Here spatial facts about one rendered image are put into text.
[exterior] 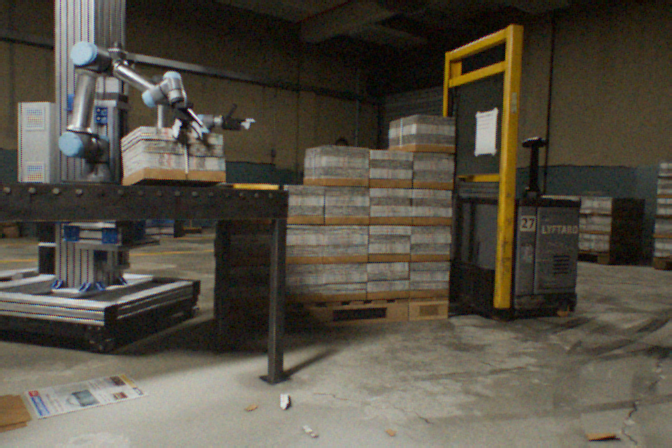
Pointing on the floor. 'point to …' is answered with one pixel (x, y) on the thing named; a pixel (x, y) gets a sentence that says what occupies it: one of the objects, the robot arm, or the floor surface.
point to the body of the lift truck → (528, 249)
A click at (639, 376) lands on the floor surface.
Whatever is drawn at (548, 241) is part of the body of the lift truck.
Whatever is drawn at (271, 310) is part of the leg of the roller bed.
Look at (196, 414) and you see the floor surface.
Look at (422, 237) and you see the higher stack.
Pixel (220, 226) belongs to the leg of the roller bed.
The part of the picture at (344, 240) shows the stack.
